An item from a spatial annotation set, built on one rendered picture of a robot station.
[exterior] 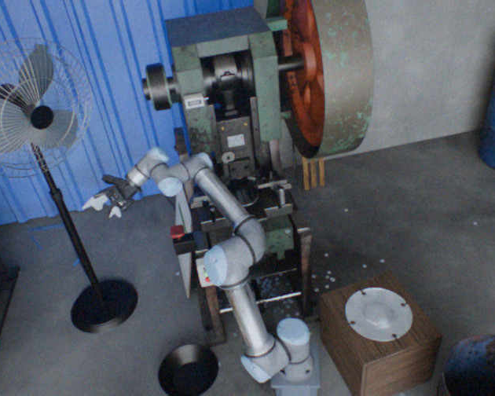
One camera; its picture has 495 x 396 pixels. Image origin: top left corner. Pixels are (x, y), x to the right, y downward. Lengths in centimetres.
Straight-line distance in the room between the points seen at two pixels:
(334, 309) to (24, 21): 232
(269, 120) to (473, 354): 126
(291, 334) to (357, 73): 95
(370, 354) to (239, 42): 138
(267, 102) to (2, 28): 174
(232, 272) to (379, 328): 90
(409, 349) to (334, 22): 135
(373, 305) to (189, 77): 129
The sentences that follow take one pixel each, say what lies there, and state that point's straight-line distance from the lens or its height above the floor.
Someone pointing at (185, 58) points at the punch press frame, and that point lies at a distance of 187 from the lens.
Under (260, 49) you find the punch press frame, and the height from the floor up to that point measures 145.
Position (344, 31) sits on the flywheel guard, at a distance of 171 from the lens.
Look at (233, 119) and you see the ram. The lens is 201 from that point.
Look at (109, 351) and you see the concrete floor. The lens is 275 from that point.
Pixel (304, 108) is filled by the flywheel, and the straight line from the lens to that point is 228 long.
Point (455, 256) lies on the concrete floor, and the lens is 310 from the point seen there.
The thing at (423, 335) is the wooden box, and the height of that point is 35.
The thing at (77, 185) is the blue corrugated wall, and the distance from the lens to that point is 360.
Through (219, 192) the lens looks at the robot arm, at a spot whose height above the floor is 112.
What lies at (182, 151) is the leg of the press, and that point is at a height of 85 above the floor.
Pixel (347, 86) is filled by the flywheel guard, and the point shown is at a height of 139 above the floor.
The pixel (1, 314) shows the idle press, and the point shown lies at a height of 3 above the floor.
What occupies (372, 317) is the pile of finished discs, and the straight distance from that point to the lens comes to 224.
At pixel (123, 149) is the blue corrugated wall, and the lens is 340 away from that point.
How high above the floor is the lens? 212
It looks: 38 degrees down
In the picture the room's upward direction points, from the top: 7 degrees counter-clockwise
